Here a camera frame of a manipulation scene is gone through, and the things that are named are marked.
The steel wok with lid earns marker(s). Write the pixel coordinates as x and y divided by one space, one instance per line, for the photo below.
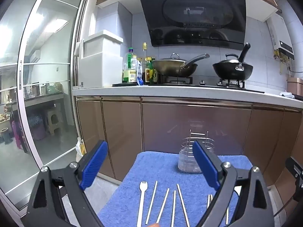
172 67

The pink plastic stool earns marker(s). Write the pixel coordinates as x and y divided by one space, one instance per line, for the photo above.
19 137

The white plastic fork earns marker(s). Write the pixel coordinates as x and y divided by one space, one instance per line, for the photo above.
142 194

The olive green bottle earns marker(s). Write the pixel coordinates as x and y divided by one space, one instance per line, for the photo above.
154 74

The dark sauce bottle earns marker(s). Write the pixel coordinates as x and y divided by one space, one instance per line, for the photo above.
148 74

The black wok with lid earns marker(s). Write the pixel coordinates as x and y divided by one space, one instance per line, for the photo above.
232 69

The beige plastic stool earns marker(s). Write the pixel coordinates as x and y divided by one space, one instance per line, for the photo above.
53 120

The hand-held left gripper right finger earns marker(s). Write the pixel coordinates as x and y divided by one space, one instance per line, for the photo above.
206 167

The white yellow plastic bag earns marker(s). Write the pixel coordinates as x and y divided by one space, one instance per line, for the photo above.
79 149

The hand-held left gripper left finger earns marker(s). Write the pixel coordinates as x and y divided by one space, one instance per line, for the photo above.
94 165

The white kitchen countertop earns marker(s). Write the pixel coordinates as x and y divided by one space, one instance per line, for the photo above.
165 91

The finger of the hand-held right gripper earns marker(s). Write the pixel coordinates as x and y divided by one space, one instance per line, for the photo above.
296 171

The blue white packet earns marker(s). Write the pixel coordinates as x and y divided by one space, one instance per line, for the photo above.
139 73

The sliding glass door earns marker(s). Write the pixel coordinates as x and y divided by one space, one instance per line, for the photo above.
47 99

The black gas stove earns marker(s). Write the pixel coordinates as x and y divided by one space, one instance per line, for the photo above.
206 85

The yellow cap bottle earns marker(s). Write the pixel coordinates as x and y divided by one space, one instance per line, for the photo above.
144 49

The purple basket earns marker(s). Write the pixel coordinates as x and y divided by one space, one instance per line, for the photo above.
37 127

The blue fluffy towel mat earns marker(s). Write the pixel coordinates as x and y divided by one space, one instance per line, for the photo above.
161 170

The black range hood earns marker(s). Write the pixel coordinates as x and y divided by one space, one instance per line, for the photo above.
189 11

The large white foam box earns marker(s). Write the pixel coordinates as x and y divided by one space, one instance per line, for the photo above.
99 71

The set of wooden chopsticks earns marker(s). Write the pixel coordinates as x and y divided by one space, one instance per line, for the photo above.
173 205

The white air conditioner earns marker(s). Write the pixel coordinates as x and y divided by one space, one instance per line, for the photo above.
35 56

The white cloth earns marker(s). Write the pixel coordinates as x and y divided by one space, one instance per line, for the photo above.
287 94

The small white foam box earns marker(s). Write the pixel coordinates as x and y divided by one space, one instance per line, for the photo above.
101 42

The copper coloured pot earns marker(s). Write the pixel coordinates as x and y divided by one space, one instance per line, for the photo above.
296 86

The white water heater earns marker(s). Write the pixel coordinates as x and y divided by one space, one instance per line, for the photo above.
281 37

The green label oil bottle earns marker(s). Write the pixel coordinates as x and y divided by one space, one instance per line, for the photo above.
129 66

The brown base cabinet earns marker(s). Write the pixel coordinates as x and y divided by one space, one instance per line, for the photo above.
123 134

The black flat tray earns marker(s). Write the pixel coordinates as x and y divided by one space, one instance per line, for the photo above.
125 84

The dark side table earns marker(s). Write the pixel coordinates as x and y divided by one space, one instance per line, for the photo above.
42 98

